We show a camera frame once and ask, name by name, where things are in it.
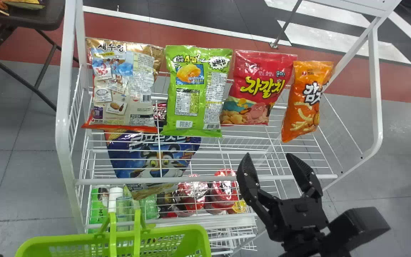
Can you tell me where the blue cereal bag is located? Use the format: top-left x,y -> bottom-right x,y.
105,129 -> 202,200

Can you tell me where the green snack packet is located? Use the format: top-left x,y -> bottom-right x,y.
161,45 -> 233,138

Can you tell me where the dark side table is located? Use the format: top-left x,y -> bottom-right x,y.
0,0 -> 80,112

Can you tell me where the beige snack packet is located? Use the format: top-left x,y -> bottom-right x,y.
81,37 -> 165,133

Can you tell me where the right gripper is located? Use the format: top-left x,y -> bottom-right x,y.
236,153 -> 329,247

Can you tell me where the green bottle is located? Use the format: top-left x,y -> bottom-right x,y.
138,195 -> 160,220
89,187 -> 110,233

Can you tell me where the white wire rack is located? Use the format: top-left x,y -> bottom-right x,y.
55,0 -> 403,256

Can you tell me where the red noodle cup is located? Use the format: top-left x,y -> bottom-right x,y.
176,174 -> 210,212
210,169 -> 241,209

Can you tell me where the orange snack packet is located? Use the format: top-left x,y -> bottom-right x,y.
281,60 -> 334,143

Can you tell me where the green basket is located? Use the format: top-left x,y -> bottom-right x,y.
15,209 -> 212,257

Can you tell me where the red snack packet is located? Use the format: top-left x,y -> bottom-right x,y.
220,50 -> 298,126

